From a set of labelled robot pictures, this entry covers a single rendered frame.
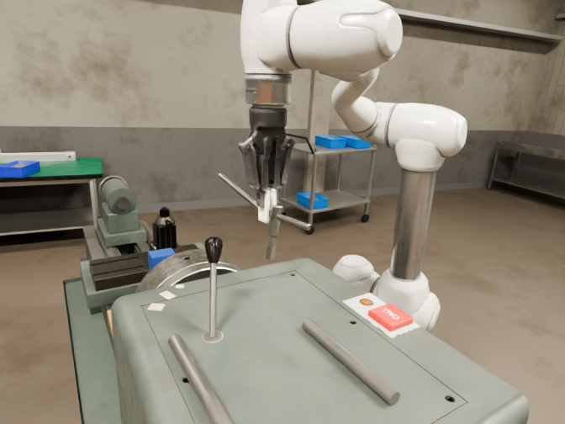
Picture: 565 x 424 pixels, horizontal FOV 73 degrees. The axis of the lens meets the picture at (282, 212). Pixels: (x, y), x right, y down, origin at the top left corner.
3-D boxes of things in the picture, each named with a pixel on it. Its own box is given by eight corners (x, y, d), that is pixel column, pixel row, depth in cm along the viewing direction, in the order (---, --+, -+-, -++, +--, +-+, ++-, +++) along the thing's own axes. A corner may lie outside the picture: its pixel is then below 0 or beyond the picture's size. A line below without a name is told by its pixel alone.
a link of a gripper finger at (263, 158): (272, 137, 75) (266, 137, 74) (268, 193, 78) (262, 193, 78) (260, 135, 78) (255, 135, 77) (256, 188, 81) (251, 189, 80)
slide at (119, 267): (208, 268, 160) (208, 258, 159) (95, 291, 138) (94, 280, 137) (194, 252, 175) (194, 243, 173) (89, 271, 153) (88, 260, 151)
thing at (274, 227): (277, 260, 81) (284, 206, 80) (269, 261, 80) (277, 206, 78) (271, 257, 83) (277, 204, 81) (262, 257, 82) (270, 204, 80)
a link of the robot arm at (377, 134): (348, 92, 114) (393, 94, 107) (369, 110, 129) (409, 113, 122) (338, 135, 115) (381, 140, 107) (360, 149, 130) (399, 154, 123)
